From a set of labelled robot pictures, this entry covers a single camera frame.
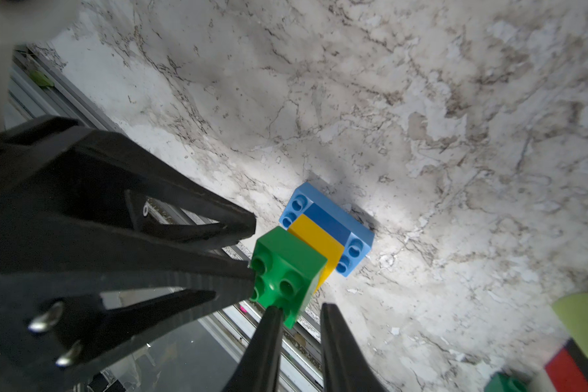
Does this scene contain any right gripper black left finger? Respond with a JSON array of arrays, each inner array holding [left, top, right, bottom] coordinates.
[[223, 305, 284, 392]]

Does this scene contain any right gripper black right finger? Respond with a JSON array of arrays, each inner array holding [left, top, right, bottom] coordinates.
[[320, 303, 385, 391]]

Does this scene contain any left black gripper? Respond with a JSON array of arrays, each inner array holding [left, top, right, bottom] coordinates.
[[0, 116, 256, 391]]

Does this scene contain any small green lego brick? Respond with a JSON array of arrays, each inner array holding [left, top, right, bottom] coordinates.
[[250, 226, 328, 329]]

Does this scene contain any light blue lego brick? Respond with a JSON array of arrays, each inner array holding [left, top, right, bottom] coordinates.
[[279, 182, 374, 284]]

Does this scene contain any yellow lego brick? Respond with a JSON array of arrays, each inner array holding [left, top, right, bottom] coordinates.
[[287, 215, 345, 291]]

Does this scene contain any green lego base brick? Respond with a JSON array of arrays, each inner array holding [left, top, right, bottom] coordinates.
[[483, 372, 528, 392]]

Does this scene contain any lime green lego brick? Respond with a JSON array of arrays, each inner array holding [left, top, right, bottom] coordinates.
[[551, 292, 588, 358]]

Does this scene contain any dark blue lego brick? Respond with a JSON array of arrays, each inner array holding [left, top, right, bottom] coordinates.
[[303, 204, 351, 246]]

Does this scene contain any cream lego brick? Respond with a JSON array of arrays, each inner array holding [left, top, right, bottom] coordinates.
[[527, 368, 557, 392]]

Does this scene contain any red lego brick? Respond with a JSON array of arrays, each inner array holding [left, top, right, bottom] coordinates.
[[545, 349, 588, 392]]

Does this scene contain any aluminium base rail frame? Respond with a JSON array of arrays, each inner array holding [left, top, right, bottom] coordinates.
[[4, 46, 324, 392]]

